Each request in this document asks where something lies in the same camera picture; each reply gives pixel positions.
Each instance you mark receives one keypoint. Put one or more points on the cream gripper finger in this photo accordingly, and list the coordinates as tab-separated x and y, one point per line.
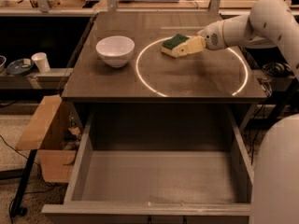
192	45

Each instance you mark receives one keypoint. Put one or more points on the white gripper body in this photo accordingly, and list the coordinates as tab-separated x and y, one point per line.
213	38

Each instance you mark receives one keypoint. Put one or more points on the green and yellow sponge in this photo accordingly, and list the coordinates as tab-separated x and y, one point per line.
169	45

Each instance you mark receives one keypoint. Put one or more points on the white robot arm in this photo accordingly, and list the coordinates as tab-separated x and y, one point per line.
275	194

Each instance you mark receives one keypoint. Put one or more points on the grey open top drawer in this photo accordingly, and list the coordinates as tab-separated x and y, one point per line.
158	164

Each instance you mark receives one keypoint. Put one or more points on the white ceramic bowl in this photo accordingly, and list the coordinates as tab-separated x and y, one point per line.
115	51

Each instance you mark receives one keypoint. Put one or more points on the white paper cup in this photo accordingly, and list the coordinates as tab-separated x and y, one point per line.
41	61

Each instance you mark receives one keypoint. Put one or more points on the cardboard box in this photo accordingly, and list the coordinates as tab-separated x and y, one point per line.
49	133

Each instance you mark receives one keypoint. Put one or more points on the dark blue plate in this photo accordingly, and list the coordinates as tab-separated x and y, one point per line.
20	67

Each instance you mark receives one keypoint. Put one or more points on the blue bowl at left edge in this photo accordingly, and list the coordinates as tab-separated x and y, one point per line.
3	60

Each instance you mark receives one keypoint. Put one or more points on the black table leg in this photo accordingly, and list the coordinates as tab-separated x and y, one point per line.
15	209

